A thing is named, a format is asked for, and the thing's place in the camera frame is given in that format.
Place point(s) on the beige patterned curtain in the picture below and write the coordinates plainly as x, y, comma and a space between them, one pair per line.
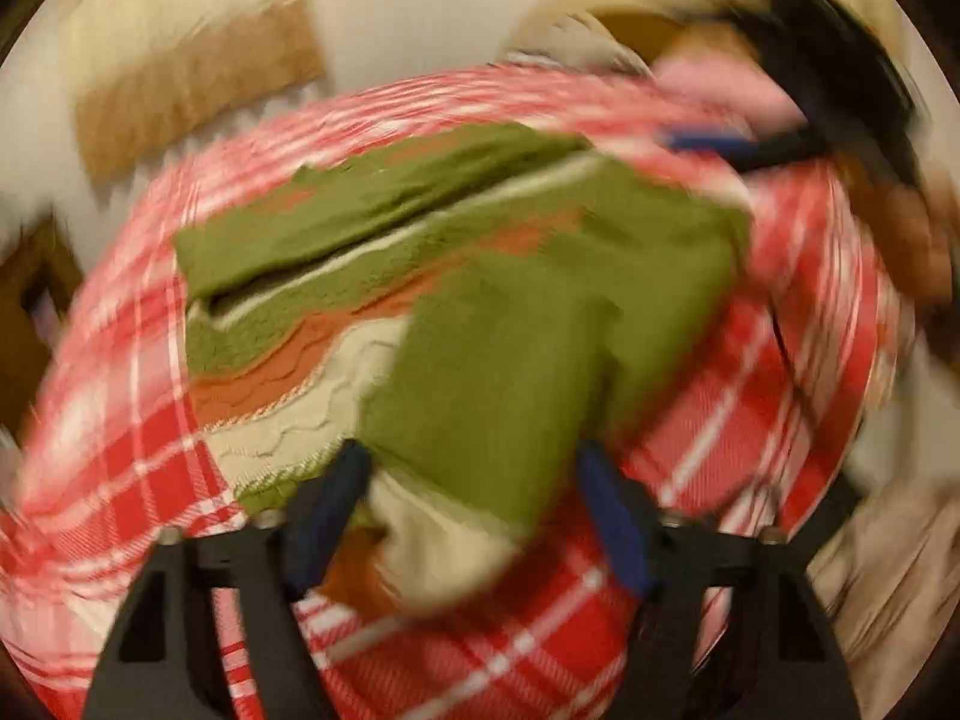
195, 90

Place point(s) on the brown wooden desk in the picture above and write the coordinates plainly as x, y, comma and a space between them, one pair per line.
30, 330

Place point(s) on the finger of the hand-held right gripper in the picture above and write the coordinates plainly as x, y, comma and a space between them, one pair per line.
712, 142

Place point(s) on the striped pillow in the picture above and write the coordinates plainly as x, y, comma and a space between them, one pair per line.
577, 45

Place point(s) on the beige wooden headboard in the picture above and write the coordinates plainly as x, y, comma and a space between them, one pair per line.
570, 4

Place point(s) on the pink cloth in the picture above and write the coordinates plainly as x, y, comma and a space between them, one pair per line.
727, 90

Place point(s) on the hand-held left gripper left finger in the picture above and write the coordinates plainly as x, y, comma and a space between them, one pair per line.
330, 510

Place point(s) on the red plaid bed sheet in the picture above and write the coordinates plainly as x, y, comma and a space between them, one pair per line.
112, 450

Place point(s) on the person's right forearm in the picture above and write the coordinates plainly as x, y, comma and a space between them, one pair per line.
900, 232

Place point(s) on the green orange cream striped sweater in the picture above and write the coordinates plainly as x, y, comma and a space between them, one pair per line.
495, 360

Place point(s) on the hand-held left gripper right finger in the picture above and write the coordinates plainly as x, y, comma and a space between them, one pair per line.
615, 525

